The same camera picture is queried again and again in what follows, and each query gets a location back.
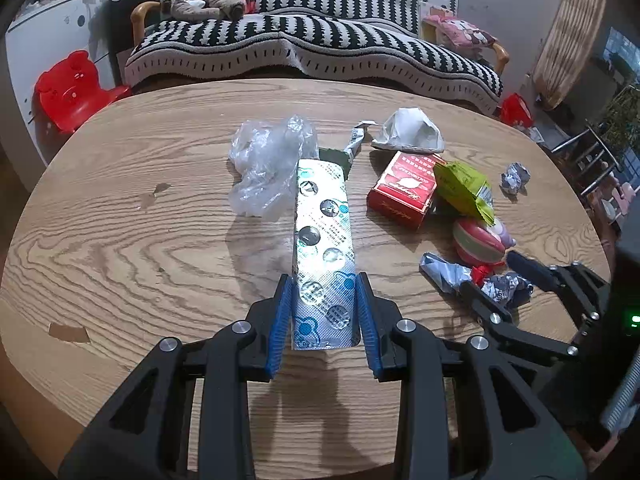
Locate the clear crumpled plastic bag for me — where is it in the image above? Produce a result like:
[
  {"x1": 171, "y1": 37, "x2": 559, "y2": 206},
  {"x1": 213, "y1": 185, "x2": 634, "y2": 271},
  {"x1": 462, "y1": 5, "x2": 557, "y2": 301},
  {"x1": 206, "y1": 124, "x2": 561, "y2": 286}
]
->
[{"x1": 228, "y1": 115, "x2": 320, "y2": 221}]

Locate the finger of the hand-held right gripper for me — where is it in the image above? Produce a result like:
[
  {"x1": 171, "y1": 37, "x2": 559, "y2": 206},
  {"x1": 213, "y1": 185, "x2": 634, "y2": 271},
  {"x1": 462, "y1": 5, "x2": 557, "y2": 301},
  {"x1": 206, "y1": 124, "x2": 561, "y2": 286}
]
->
[
  {"x1": 459, "y1": 281, "x2": 583, "y2": 358},
  {"x1": 506, "y1": 251, "x2": 612, "y2": 322}
]

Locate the metal chair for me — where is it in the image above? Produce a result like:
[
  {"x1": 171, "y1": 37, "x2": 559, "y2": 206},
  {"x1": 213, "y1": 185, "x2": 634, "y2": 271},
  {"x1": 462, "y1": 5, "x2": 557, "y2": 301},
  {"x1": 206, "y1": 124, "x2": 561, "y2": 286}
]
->
[{"x1": 550, "y1": 127, "x2": 627, "y2": 197}]

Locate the white cabinet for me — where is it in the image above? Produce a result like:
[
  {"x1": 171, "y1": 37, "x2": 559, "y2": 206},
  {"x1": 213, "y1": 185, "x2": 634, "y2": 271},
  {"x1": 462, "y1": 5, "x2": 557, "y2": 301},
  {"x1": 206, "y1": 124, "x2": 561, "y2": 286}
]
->
[{"x1": 5, "y1": 0, "x2": 121, "y2": 111}]

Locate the flattened silver wrapper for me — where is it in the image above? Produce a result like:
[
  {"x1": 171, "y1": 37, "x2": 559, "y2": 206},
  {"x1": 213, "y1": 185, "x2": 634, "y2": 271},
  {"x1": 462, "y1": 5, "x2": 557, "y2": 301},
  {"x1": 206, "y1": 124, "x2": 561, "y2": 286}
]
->
[{"x1": 419, "y1": 252, "x2": 473, "y2": 295}]

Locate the woven bamboo curtain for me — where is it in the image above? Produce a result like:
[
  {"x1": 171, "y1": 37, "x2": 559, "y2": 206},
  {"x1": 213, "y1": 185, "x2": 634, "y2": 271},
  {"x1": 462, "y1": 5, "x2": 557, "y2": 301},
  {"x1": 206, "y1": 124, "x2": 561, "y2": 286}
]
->
[{"x1": 530, "y1": 0, "x2": 609, "y2": 111}]

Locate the wooden-armed sofa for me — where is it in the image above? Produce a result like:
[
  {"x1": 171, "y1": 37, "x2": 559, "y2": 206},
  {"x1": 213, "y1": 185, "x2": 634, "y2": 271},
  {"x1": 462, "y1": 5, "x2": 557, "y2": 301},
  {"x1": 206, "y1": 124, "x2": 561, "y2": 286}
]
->
[{"x1": 130, "y1": 0, "x2": 511, "y2": 111}]

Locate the pink striped round candy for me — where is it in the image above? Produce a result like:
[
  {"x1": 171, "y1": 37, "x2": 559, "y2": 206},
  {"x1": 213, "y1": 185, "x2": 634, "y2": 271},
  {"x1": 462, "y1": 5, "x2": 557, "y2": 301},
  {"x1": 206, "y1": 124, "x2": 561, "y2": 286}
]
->
[{"x1": 453, "y1": 217, "x2": 517, "y2": 267}]

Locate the green plant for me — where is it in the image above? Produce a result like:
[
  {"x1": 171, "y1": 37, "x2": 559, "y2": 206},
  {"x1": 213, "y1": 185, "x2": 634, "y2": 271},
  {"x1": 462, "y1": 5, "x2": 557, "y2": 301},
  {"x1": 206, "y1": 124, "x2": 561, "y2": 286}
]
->
[{"x1": 599, "y1": 85, "x2": 640, "y2": 171}]

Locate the black white striped sofa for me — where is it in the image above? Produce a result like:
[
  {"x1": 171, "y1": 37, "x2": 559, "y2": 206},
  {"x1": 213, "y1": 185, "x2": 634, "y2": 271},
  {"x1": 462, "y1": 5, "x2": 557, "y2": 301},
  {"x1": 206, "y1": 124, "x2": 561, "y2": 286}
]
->
[{"x1": 124, "y1": 0, "x2": 505, "y2": 111}]

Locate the green snack packet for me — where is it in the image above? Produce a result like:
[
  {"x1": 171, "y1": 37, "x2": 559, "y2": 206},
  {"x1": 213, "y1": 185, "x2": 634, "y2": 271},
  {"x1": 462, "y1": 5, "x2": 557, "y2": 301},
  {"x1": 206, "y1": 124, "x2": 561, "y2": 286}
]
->
[{"x1": 432, "y1": 160, "x2": 496, "y2": 226}]

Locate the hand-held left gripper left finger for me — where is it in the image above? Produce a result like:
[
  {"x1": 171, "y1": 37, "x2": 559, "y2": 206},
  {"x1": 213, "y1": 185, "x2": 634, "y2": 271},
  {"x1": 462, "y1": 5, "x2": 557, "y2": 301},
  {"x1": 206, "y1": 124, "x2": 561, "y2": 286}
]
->
[{"x1": 59, "y1": 274, "x2": 301, "y2": 480}]

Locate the pink printed cushion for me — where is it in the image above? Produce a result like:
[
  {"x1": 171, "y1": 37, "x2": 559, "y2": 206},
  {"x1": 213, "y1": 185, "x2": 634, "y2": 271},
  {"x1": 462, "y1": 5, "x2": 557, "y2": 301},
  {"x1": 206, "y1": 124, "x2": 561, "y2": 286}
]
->
[{"x1": 422, "y1": 14, "x2": 501, "y2": 51}]

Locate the silver pill blister pack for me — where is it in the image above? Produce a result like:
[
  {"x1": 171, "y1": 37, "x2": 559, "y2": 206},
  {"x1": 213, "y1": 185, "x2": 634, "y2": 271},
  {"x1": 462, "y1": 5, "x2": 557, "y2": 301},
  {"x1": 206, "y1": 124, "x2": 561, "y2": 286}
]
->
[{"x1": 290, "y1": 158, "x2": 362, "y2": 351}]

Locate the twisted white wrapper strip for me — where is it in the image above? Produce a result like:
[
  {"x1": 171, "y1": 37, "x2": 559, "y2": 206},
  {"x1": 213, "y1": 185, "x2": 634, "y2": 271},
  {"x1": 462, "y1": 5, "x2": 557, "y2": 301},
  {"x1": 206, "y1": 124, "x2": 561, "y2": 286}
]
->
[{"x1": 342, "y1": 120, "x2": 379, "y2": 180}]

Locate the red bear-shaped stool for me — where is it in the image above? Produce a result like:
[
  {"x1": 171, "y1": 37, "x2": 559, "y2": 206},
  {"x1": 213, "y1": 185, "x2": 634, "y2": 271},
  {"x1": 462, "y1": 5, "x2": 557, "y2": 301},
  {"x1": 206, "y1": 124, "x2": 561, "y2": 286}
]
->
[{"x1": 34, "y1": 50, "x2": 132, "y2": 134}]

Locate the red cardboard box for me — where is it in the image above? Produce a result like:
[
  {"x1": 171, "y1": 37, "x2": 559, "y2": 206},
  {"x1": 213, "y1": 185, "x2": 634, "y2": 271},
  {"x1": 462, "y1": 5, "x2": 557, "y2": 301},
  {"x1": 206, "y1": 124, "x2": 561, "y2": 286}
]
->
[{"x1": 366, "y1": 150, "x2": 447, "y2": 231}]

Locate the small foil ball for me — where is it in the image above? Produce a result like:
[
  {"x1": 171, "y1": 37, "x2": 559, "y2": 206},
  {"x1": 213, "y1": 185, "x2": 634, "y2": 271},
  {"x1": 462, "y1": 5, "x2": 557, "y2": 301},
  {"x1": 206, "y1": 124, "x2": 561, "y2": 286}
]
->
[{"x1": 501, "y1": 161, "x2": 532, "y2": 197}]

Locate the white crumpled paper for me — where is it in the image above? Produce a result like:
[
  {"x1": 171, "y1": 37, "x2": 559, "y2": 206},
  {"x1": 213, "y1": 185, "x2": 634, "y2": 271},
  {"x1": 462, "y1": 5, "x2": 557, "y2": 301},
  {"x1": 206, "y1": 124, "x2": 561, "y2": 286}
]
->
[{"x1": 370, "y1": 107, "x2": 446, "y2": 153}]

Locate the red plastic bag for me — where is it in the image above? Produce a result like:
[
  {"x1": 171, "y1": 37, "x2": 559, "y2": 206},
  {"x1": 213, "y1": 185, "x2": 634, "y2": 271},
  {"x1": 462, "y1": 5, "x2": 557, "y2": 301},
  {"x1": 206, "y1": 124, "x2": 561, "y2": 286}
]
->
[{"x1": 499, "y1": 92, "x2": 535, "y2": 129}]

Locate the black cabinet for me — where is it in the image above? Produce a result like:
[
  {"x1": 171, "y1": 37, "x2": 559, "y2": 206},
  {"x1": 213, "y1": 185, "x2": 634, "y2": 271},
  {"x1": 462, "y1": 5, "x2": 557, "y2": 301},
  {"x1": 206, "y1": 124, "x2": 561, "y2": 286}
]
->
[{"x1": 107, "y1": 0, "x2": 162, "y2": 86}]

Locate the printed foil wrapper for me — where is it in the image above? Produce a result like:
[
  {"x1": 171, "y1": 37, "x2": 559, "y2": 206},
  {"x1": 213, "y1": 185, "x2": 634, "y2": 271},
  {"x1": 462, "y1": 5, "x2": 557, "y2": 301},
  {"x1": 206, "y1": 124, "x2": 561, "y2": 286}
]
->
[{"x1": 482, "y1": 271, "x2": 535, "y2": 307}]

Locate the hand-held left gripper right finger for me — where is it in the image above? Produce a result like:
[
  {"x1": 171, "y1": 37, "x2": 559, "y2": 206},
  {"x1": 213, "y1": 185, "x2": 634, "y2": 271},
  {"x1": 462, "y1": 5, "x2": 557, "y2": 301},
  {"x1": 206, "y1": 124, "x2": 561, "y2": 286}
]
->
[{"x1": 354, "y1": 272, "x2": 588, "y2": 480}]

